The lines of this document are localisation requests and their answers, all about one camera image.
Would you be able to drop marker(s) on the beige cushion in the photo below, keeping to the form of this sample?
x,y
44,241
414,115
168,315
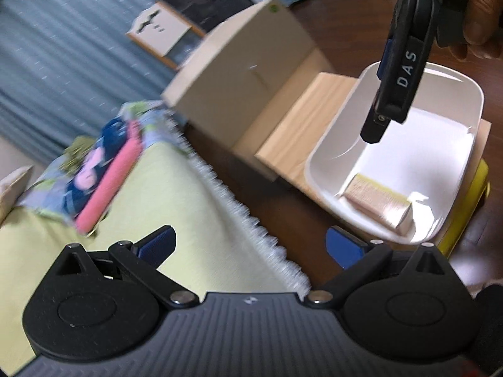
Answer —
x,y
13,188

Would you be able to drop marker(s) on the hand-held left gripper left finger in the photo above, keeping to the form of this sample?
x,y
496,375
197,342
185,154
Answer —
x,y
159,243

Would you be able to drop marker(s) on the beige sponge block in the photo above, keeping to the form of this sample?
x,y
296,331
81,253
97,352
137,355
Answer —
x,y
377,202

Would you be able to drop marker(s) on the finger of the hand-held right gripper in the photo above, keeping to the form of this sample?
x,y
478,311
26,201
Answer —
x,y
404,70
386,59

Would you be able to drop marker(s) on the light wooden board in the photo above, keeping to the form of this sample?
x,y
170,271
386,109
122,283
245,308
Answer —
x,y
302,125

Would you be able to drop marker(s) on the person's right hand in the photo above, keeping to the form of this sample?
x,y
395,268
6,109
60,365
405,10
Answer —
x,y
485,15

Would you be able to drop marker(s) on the pink towel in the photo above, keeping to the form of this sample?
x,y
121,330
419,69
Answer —
x,y
114,176

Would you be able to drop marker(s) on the printed blanket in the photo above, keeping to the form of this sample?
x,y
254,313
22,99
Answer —
x,y
90,165

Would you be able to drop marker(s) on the white wood-framed panel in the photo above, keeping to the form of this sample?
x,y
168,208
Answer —
x,y
161,31

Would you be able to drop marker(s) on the yellow plastic stool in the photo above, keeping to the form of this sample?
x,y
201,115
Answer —
x,y
471,204

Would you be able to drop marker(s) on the blue-grey curtain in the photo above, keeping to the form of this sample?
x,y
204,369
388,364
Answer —
x,y
70,47

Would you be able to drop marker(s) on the white plastic storage bin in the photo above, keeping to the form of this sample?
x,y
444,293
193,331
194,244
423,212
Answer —
x,y
424,141

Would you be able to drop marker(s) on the beige bedside cabinet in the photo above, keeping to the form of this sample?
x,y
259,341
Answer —
x,y
235,82

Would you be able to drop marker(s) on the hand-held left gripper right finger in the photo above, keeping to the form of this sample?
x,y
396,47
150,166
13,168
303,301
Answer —
x,y
342,245

